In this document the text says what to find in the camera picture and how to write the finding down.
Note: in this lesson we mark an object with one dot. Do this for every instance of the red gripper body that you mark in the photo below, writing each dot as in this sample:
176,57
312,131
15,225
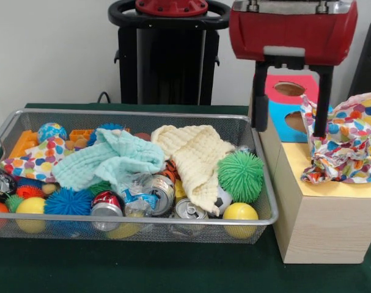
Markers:
292,33

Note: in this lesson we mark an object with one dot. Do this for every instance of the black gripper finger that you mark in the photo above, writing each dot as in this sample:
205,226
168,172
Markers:
260,103
322,103

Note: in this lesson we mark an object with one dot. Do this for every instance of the wooden box with three holes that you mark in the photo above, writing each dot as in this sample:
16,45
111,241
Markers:
325,232

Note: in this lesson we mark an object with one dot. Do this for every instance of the green spiky ball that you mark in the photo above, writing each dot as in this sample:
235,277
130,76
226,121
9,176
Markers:
241,177

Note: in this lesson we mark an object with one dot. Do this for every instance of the cream waffle cloth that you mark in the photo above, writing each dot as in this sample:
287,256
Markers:
197,152

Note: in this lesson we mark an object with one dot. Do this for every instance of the yellow ball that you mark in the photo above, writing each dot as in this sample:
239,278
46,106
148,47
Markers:
240,213
30,206

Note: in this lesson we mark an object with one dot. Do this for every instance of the mint waffle cloth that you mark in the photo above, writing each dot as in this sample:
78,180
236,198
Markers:
81,164

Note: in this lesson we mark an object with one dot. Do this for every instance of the dark green table cloth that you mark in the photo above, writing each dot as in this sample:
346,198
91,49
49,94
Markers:
142,268

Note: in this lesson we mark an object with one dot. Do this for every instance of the blue globe ball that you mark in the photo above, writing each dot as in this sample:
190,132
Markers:
52,132

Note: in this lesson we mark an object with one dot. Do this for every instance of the blue spiky ball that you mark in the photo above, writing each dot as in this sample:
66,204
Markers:
67,203

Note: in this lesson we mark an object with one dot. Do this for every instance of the orange building block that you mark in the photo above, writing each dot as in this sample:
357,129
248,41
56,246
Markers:
23,142

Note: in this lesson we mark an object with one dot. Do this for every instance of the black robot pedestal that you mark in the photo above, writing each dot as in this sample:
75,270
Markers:
127,67

